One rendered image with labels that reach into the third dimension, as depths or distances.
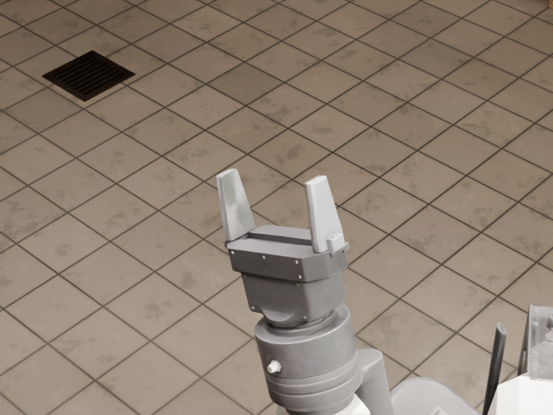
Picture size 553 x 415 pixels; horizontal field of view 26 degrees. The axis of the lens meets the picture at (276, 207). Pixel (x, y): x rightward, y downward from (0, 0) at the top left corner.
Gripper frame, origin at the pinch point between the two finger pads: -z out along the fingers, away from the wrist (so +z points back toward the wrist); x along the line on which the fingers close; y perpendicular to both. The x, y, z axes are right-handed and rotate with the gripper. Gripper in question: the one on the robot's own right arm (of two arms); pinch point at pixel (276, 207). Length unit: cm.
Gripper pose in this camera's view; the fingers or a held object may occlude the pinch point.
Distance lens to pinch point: 104.7
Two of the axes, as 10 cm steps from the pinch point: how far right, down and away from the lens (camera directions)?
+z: 2.1, 9.3, 3.1
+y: -6.6, 3.7, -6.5
